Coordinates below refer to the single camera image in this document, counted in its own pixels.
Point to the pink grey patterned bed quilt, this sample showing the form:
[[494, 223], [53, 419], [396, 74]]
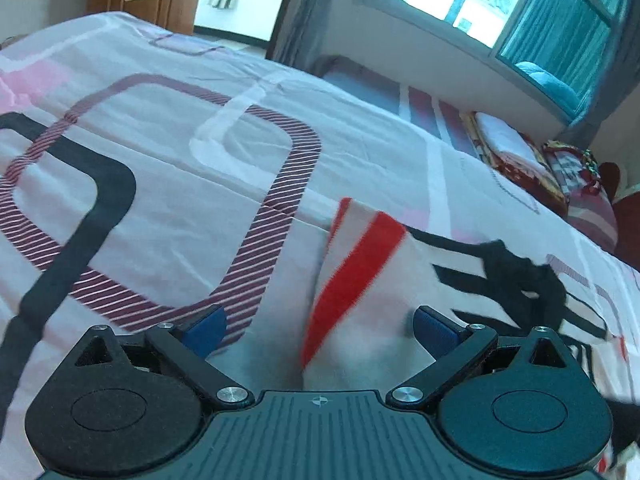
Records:
[[165, 160]]

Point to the teal fluffy cloth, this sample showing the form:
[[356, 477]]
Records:
[[547, 82]]

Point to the red white petal headboard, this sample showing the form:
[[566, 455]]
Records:
[[627, 210]]

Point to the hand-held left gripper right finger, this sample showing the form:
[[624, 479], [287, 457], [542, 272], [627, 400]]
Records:
[[436, 332]]

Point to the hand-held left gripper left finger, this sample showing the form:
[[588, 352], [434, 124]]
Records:
[[202, 332]]

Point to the teal curtain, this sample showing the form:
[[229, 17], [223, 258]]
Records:
[[555, 25]]

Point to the grey curtain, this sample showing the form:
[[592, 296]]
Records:
[[620, 35], [305, 10]]

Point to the red white black striped sweater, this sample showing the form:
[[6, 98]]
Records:
[[370, 285]]

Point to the red yellow folded blanket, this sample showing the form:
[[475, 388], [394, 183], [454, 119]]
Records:
[[520, 175]]

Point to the white folded cloth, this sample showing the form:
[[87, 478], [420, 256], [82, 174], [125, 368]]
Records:
[[505, 137]]

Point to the maroon plaid pillow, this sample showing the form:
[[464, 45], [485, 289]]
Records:
[[585, 200]]

